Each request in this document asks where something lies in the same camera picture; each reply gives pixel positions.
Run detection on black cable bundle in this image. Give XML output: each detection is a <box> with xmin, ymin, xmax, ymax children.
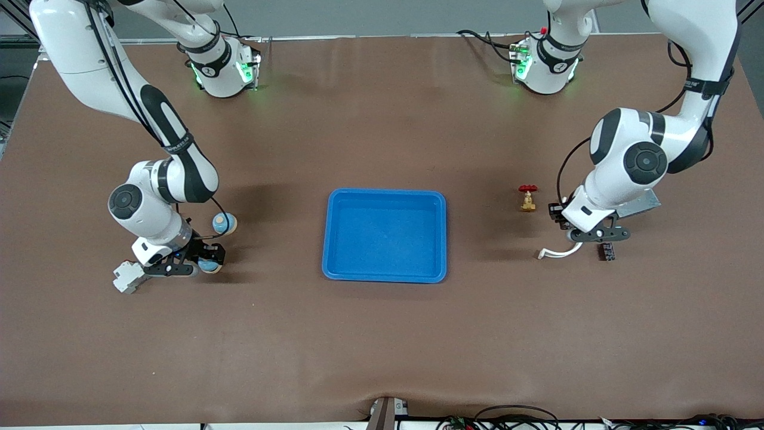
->
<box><xmin>597</xmin><ymin>413</ymin><xmax>764</xmax><ymax>430</ymax></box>

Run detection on grey mount bracket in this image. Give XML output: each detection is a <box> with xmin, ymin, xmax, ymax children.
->
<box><xmin>365</xmin><ymin>396</ymin><xmax>410</xmax><ymax>430</ymax></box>

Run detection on black cable loop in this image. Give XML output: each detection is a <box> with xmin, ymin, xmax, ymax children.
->
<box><xmin>475</xmin><ymin>405</ymin><xmax>562</xmax><ymax>430</ymax></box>

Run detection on white circuit breaker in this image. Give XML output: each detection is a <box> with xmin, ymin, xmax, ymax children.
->
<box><xmin>112</xmin><ymin>260</ymin><xmax>150</xmax><ymax>294</ymax></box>

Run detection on blue plastic tray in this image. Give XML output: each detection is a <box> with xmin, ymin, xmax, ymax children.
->
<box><xmin>322</xmin><ymin>188</ymin><xmax>448</xmax><ymax>284</ymax></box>

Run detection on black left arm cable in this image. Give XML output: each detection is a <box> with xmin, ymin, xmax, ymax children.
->
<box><xmin>557</xmin><ymin>36</ymin><xmax>741</xmax><ymax>207</ymax></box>

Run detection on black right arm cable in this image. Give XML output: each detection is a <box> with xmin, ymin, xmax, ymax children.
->
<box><xmin>90</xmin><ymin>0</ymin><xmax>233</xmax><ymax>241</ymax></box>

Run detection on grey metal box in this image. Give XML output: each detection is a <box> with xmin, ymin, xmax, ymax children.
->
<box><xmin>616</xmin><ymin>190</ymin><xmax>662</xmax><ymax>218</ymax></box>

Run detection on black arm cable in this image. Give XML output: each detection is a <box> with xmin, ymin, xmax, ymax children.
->
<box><xmin>90</xmin><ymin>0</ymin><xmax>233</xmax><ymax>241</ymax></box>
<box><xmin>557</xmin><ymin>36</ymin><xmax>741</xmax><ymax>207</ymax></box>

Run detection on black base cable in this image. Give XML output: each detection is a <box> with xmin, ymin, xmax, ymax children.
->
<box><xmin>457</xmin><ymin>29</ymin><xmax>521</xmax><ymax>65</ymax></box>

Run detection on white curved plastic clip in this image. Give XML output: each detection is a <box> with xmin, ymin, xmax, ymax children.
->
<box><xmin>537</xmin><ymin>241</ymin><xmax>583</xmax><ymax>260</ymax></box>

